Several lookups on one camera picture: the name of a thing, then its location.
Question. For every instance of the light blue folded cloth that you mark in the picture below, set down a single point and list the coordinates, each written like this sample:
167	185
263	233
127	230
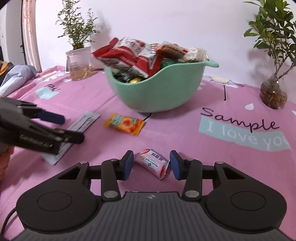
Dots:
16	78

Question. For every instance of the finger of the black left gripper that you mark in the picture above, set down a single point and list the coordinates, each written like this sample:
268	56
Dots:
67	136
50	117

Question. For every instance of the white sachet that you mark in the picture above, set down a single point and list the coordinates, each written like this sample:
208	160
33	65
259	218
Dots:
80	125

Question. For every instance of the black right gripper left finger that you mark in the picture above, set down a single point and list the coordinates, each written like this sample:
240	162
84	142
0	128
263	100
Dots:
113	170

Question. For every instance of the thin plant in clear cup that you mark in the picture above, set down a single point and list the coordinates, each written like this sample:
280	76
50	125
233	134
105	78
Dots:
78	31

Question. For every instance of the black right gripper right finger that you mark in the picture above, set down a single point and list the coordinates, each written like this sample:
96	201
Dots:
191	172

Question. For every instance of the pink white small candy packet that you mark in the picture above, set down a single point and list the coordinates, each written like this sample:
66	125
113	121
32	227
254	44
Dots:
153	162

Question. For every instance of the green snack bag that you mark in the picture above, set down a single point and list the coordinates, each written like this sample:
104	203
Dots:
167	62

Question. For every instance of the leafy plant in glass vase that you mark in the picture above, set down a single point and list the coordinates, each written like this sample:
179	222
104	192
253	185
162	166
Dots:
274	29

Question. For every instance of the orange yellow small packet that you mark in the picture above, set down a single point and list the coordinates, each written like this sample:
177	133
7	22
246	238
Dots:
125	124

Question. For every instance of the person left hand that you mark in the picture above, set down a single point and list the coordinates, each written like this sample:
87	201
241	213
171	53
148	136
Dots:
4	161

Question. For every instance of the red biscuit packet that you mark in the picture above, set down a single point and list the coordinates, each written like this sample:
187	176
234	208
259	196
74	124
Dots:
170	50

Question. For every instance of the clear nougat packet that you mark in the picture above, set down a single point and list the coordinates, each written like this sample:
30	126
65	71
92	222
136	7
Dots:
195	55

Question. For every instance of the red white candy bag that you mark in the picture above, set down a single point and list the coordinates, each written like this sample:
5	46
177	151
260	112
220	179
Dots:
130	55

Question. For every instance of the pink printed tablecloth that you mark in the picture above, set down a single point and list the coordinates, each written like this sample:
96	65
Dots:
219	123

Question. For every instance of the pink patterned curtain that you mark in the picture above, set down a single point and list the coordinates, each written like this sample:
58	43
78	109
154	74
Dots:
30	45

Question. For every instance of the green plastic bowl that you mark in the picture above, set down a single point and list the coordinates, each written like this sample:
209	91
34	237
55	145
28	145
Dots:
169	88

